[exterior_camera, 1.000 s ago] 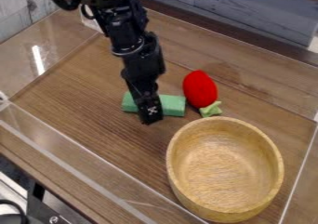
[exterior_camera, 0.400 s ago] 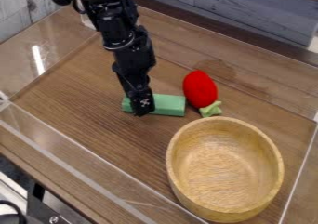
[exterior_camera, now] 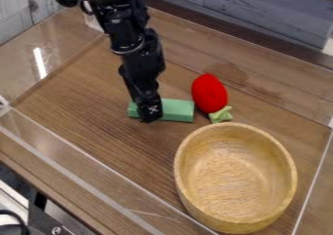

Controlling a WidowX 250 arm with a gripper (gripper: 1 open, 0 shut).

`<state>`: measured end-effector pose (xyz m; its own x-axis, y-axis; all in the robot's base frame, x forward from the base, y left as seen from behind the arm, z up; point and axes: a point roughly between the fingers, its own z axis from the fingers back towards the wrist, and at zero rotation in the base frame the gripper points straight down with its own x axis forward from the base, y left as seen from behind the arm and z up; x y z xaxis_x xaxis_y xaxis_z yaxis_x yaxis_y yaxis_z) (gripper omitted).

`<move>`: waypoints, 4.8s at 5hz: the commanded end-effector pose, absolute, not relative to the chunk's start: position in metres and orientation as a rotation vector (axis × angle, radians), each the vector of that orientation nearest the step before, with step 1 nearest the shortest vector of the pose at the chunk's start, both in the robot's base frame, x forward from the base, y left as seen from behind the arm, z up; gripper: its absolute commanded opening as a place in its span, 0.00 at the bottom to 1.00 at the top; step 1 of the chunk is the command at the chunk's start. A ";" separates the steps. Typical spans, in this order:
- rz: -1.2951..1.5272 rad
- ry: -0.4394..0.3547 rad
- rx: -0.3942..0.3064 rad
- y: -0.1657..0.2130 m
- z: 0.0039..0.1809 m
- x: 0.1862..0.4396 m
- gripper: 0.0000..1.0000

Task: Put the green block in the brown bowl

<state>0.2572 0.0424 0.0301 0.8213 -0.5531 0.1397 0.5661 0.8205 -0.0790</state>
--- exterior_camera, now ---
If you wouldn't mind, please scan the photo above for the black table leg bracket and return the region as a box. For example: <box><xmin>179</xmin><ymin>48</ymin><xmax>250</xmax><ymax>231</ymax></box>
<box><xmin>29</xmin><ymin>192</ymin><xmax>75</xmax><ymax>235</ymax></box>

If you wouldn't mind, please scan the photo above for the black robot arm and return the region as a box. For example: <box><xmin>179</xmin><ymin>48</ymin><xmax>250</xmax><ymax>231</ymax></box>
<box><xmin>57</xmin><ymin>0</ymin><xmax>166</xmax><ymax>123</ymax></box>

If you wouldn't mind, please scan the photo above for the clear acrylic corner bracket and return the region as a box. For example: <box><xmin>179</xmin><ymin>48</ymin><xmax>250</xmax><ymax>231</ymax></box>
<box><xmin>82</xmin><ymin>1</ymin><xmax>103</xmax><ymax>32</ymax></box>

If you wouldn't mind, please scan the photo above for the black cable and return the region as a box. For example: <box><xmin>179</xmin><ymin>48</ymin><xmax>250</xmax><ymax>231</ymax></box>
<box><xmin>0</xmin><ymin>209</ymin><xmax>31</xmax><ymax>235</ymax></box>

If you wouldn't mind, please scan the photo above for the light wooden bowl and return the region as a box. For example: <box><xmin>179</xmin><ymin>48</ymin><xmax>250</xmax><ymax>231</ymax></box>
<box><xmin>174</xmin><ymin>122</ymin><xmax>299</xmax><ymax>234</ymax></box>

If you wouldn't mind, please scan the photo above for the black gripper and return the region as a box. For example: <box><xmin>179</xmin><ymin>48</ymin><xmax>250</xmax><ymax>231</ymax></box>
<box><xmin>110</xmin><ymin>28</ymin><xmax>166</xmax><ymax>123</ymax></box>

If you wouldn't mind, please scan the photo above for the red plush strawberry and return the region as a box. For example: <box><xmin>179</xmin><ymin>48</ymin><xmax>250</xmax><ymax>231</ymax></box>
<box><xmin>192</xmin><ymin>73</ymin><xmax>234</xmax><ymax>124</ymax></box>

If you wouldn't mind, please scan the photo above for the clear acrylic tray wall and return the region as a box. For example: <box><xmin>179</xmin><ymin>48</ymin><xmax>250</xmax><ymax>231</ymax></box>
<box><xmin>0</xmin><ymin>97</ymin><xmax>218</xmax><ymax>235</ymax></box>

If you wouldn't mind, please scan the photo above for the green rectangular block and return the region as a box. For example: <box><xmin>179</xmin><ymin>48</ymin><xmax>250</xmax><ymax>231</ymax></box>
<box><xmin>127</xmin><ymin>98</ymin><xmax>196</xmax><ymax>123</ymax></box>

